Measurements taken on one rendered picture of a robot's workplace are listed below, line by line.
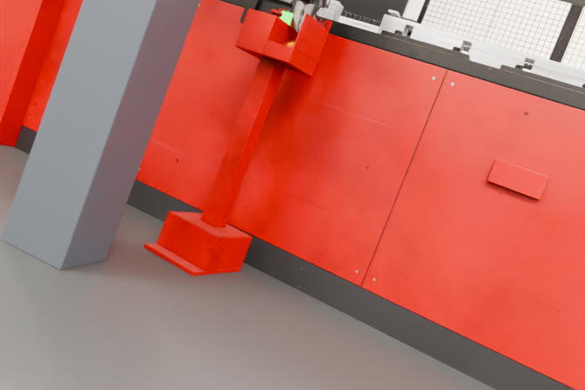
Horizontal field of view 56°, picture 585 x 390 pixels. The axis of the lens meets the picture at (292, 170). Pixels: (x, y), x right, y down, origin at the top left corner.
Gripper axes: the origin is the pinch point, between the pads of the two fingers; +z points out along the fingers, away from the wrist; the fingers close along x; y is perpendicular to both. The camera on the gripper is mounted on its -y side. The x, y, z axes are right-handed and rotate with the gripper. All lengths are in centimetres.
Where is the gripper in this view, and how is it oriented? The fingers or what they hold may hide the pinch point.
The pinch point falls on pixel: (298, 28)
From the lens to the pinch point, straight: 170.6
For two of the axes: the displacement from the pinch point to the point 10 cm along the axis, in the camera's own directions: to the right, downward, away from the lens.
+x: -8.2, -3.5, 4.6
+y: 4.8, 0.3, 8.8
